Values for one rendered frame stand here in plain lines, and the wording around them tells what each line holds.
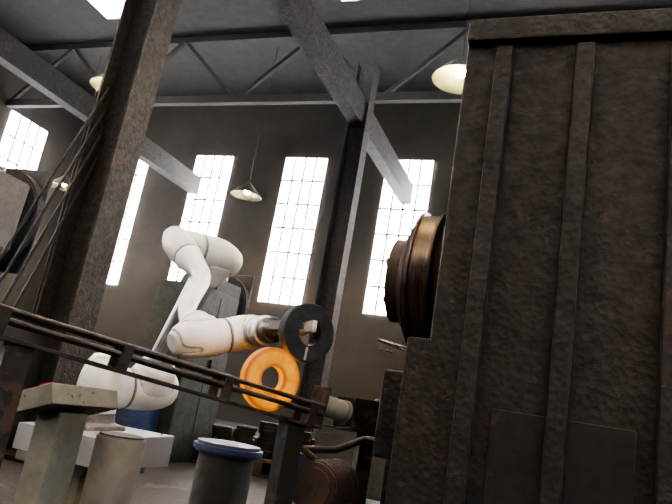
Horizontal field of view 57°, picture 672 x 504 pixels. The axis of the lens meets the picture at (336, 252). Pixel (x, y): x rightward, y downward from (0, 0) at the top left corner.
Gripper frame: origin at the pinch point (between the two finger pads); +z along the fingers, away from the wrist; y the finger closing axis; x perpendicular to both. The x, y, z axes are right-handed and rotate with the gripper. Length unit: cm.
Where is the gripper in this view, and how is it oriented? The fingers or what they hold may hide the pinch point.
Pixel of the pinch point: (306, 326)
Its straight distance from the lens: 161.7
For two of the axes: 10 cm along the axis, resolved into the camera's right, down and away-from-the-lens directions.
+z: 5.9, -1.5, -7.9
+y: -7.9, -2.8, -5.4
